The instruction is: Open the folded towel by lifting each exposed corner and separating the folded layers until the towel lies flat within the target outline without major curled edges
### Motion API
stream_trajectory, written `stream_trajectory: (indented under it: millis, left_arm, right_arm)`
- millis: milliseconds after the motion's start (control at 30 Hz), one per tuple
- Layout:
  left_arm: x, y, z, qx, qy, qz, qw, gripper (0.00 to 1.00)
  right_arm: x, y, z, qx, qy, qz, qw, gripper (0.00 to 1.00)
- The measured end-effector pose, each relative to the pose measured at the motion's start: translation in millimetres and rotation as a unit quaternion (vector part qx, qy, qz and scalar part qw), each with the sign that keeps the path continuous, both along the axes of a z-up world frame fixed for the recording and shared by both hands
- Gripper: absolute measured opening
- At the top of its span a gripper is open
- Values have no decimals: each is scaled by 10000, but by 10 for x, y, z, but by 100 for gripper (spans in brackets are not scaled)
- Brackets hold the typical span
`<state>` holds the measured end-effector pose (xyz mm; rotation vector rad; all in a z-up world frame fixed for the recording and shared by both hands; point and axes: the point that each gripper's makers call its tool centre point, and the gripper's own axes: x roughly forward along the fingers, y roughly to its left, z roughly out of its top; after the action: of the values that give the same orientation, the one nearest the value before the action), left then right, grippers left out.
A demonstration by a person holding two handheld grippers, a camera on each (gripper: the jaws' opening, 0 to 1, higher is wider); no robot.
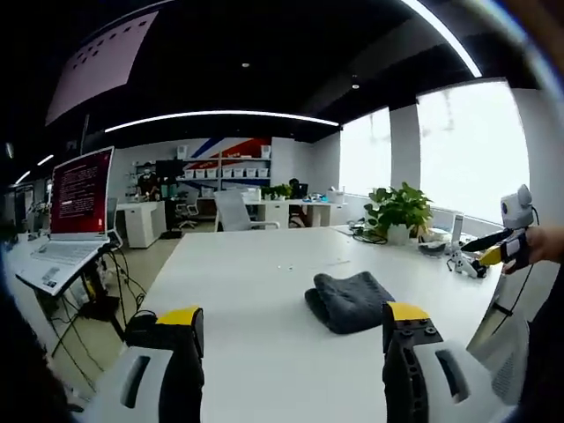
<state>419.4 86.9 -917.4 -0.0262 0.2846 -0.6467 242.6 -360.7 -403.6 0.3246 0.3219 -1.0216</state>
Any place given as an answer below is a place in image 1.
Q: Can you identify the dark grey headset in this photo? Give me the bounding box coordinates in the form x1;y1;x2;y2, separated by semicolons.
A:
417;240;449;258

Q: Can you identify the dark grey towel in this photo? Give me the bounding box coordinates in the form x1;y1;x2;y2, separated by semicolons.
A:
304;271;396;335

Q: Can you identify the shelf with white bins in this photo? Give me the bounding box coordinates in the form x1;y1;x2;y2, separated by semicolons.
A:
175;145;272;181

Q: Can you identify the small green plant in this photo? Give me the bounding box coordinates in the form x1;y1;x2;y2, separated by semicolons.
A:
260;183;293;201

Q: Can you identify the person's right hand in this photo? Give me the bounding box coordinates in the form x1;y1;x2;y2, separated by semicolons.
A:
526;224;564;266

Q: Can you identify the white laptop with red screen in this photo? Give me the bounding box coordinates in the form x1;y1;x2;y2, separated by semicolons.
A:
15;145;116;297

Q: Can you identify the person's dark clothing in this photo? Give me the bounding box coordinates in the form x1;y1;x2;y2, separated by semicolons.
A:
518;259;564;423

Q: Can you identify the white game controller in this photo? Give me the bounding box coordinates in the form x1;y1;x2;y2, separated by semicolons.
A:
444;249;486;279

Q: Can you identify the white upright box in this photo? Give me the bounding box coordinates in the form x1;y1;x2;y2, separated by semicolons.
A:
449;211;465;249

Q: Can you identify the white laptop stand table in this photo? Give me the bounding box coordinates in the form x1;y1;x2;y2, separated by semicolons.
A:
15;240;127;359

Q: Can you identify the white desk cabinet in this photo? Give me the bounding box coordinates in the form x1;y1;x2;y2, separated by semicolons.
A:
115;201;168;249

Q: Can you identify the green potted plant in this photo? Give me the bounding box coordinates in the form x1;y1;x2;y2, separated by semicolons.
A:
363;182;435;247

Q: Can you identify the black monitor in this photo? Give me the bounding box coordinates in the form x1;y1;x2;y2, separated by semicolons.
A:
154;160;184;178

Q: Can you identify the ceiling light strip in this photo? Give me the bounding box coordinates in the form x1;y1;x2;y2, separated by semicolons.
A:
403;0;483;78
104;109;343;134

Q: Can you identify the white office chair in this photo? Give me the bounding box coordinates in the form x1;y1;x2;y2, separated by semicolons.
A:
213;189;282;234

